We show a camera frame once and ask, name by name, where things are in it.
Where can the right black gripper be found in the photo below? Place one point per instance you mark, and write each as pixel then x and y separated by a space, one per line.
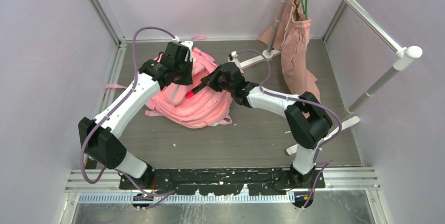
pixel 210 80

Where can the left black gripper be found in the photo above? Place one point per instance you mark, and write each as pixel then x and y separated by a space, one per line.
pixel 188 80

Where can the pink capped black marker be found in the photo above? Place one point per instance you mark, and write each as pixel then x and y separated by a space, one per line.
pixel 195 90

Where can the pink student backpack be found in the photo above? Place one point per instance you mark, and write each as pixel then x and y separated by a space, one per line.
pixel 206 108

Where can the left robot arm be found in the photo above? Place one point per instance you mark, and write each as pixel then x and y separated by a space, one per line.
pixel 100 136

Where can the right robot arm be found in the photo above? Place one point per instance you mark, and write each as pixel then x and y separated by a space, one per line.
pixel 307 119

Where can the pink hanging trousers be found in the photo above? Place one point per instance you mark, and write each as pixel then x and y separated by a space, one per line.
pixel 291 37

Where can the white metal clothes rack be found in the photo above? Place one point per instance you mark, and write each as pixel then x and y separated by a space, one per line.
pixel 405 56

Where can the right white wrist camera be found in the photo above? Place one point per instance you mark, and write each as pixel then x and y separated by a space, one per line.
pixel 233 57

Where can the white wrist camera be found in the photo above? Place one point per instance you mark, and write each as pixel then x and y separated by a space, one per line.
pixel 233 57
pixel 188 44

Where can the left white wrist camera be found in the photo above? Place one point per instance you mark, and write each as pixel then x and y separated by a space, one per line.
pixel 188 44

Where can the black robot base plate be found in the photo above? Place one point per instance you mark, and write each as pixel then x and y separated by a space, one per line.
pixel 228 181

